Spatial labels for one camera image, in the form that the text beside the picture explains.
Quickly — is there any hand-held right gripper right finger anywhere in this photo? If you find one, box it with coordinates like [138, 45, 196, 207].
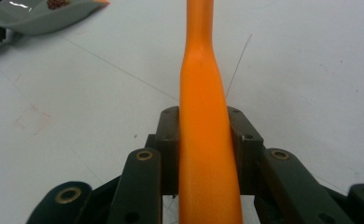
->
[227, 105, 267, 196]

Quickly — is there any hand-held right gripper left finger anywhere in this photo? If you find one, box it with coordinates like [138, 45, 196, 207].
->
[145, 105, 181, 197]

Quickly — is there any orange-handled grey brush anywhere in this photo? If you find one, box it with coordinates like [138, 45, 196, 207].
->
[177, 0, 245, 224]

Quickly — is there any grey dustpan with orange edge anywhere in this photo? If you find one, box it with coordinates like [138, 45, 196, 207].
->
[0, 0, 111, 36]

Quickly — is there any pile of small red beans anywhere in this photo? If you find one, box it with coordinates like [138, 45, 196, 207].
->
[46, 0, 71, 10]

